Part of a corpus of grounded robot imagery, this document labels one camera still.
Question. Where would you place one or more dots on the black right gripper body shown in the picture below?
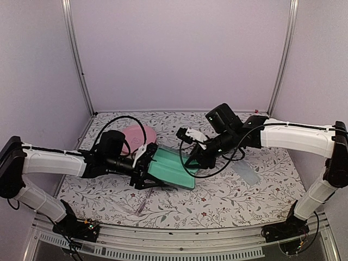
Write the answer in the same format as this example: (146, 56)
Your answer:
(225, 142)

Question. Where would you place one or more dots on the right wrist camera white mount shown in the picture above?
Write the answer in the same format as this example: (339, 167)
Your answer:
(190, 135)

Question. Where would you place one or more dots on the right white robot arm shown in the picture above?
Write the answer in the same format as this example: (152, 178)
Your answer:
(329, 141)

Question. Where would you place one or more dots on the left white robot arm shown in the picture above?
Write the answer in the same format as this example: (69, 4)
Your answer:
(19, 159)

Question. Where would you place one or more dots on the left aluminium frame post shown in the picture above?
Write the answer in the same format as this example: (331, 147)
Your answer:
(67, 13)

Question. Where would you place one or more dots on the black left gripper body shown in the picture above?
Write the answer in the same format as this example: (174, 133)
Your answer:
(136, 177)

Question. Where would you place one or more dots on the right aluminium frame post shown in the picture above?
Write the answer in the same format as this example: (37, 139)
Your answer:
(289, 34)

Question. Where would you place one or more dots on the blue-grey cleaning cloth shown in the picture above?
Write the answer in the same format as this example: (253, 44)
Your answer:
(248, 174)

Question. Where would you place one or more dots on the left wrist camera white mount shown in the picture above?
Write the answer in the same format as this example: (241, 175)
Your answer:
(145, 152)

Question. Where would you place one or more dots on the grey case green lining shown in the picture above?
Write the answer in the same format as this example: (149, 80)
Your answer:
(167, 167)

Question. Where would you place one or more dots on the aluminium frame post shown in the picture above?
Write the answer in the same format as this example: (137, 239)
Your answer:
(67, 13)
(289, 34)

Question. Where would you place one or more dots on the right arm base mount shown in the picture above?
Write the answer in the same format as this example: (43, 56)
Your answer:
(291, 227)

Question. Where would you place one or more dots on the pink plate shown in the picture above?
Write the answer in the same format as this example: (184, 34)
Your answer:
(135, 137)

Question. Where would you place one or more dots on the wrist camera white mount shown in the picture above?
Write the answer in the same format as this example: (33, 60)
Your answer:
(190, 135)
(145, 152)

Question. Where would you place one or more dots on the clear purple glasses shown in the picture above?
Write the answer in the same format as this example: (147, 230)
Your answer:
(132, 203)

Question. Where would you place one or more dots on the front aluminium rail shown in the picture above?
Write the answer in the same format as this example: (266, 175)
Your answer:
(134, 243)

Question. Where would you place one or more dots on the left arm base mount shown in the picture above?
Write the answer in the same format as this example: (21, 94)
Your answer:
(71, 227)

